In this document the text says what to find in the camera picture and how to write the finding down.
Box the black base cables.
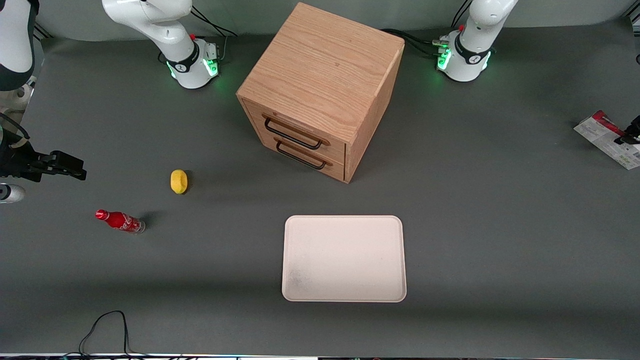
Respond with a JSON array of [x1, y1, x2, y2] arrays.
[[158, 5, 239, 65], [381, 0, 473, 57]]

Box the wooden drawer front, smaller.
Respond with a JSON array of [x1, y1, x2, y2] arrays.
[[259, 134, 346, 182]]

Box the red cola bottle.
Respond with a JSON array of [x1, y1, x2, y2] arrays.
[[95, 209, 147, 235]]

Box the black looped table cable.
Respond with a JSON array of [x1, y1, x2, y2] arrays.
[[62, 310, 151, 359]]

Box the wooden two-drawer cabinet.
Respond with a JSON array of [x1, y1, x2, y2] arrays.
[[236, 2, 406, 184]]

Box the red cookie box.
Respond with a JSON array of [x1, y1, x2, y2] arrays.
[[573, 110, 640, 171]]

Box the wooden drawer front, larger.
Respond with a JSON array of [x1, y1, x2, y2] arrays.
[[242, 97, 347, 164]]

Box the black left base cables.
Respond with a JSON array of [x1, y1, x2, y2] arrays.
[[381, 0, 473, 57]]

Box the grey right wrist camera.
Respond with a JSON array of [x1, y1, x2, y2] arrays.
[[0, 183, 26, 204]]

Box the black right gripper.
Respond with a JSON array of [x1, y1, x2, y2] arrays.
[[0, 142, 88, 183]]

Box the beige plastic tray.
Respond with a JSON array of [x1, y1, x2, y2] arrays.
[[281, 215, 408, 303]]

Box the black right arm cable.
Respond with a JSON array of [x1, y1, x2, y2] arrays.
[[0, 113, 31, 142]]

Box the black wire drawer handle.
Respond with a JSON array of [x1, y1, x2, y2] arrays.
[[263, 116, 324, 151], [275, 140, 328, 171]]

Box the yellow lemon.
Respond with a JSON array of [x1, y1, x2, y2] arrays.
[[170, 169, 189, 195]]

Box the black right base cables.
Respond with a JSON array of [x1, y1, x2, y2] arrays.
[[158, 5, 239, 65]]

